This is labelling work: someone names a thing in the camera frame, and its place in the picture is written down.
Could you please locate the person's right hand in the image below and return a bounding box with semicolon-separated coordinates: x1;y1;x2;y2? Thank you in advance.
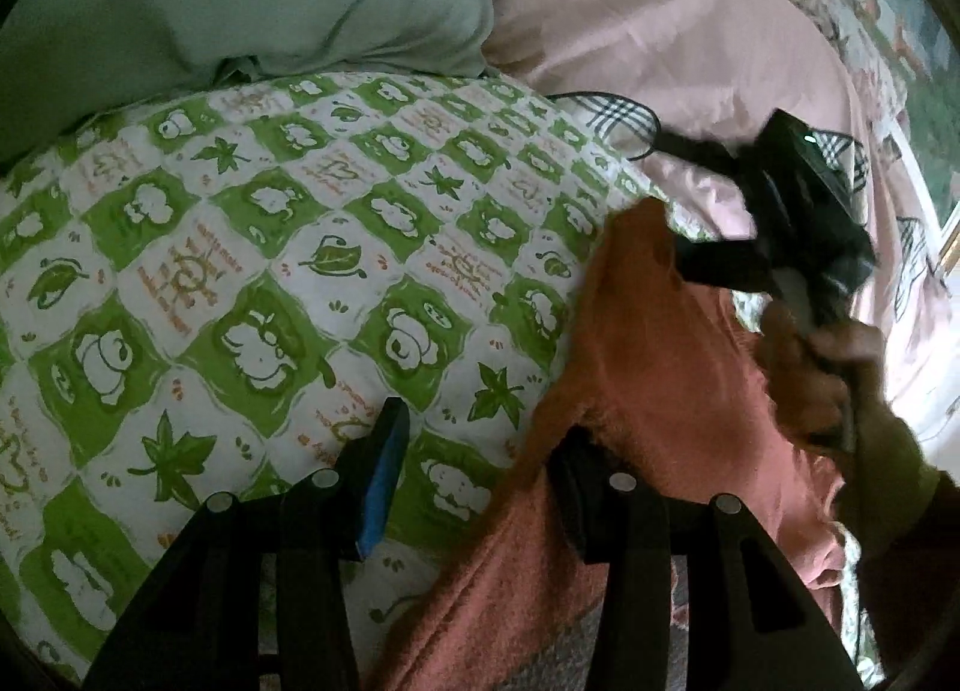
752;299;929;471

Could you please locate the grey printed cloth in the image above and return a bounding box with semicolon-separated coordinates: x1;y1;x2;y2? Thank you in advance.
517;556;695;691

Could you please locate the pink blanket with plaid print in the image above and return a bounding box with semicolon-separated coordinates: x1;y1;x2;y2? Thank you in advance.
463;0;960;471

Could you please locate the person's right forearm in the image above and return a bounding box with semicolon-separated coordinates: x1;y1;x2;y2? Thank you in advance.
844;428;960;681

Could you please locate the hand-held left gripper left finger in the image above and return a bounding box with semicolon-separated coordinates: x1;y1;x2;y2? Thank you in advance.
81;397;412;691

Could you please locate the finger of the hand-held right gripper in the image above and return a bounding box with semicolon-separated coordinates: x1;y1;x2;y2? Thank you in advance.
670;232;782;296
651;127;755;183

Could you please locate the orange-red fleece garment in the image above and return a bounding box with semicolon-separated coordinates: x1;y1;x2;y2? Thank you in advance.
358;199;865;691

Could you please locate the green checkered printed quilt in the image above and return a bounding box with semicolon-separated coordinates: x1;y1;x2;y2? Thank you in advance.
0;71;715;684

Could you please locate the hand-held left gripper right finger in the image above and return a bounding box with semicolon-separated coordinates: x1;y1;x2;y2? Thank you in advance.
546;427;868;691

